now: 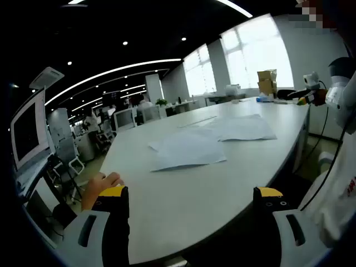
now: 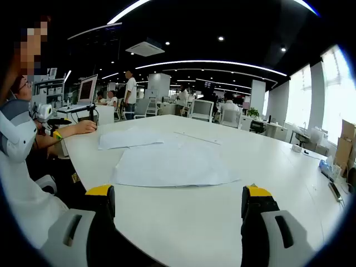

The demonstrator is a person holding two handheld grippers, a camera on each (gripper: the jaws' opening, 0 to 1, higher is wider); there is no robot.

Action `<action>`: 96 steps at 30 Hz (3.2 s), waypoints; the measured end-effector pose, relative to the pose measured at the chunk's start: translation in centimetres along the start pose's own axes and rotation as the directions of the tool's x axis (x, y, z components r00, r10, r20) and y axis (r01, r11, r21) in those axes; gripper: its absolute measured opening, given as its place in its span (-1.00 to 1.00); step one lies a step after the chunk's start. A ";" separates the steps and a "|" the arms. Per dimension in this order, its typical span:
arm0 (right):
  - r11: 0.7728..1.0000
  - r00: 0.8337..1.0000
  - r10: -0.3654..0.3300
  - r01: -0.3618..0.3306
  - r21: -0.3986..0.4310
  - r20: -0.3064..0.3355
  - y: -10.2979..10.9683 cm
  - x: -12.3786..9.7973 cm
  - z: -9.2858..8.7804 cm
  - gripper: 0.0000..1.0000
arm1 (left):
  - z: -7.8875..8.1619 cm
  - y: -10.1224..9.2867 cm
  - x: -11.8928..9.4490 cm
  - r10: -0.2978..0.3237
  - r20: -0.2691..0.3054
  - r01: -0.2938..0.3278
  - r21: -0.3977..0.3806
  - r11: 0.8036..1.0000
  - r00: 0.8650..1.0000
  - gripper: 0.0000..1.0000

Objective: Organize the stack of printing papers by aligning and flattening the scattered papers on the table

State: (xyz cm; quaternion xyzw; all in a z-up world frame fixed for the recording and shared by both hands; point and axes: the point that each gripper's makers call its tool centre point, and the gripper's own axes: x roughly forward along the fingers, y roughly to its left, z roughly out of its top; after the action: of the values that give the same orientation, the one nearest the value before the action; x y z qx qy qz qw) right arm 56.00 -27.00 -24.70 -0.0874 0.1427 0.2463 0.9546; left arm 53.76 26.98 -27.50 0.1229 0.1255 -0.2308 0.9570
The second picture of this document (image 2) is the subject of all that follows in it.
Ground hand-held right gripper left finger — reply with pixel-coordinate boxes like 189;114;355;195
41;184;117;267

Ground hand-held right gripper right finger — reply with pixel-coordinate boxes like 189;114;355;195
240;183;318;267

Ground white cloth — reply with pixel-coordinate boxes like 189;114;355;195
97;127;241;187

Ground black elongated object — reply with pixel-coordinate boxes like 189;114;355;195
47;117;72;126

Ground white storage shelf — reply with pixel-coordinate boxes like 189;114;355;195
32;77;66;112

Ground white grey chest device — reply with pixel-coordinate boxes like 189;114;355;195
0;99;38;164

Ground white chair armrest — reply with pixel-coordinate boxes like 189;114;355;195
34;174;58;195

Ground computer monitor on desk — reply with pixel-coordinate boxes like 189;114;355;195
57;73;99;113

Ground white desk partition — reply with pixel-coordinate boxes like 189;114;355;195
96;105;115;126

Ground white table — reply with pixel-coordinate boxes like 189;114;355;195
63;113;353;267

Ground blue tissue pack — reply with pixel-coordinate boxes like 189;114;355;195
318;155;335;175

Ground dark smartphone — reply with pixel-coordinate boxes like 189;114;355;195
328;182;344;203

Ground white table socket strip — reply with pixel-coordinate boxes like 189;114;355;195
174;131;223;146

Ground brown cardboard box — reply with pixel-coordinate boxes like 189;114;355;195
335;118;356;179

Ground group of white office chairs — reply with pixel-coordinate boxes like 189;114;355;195
116;96;243;129

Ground curved ceiling light strip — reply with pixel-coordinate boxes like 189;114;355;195
107;0;156;24
135;59;288;77

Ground ceiling air conditioner vent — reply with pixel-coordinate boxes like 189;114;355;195
125;41;166;58

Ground round ceiling spotlights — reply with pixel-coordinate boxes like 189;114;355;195
110;35;287;66

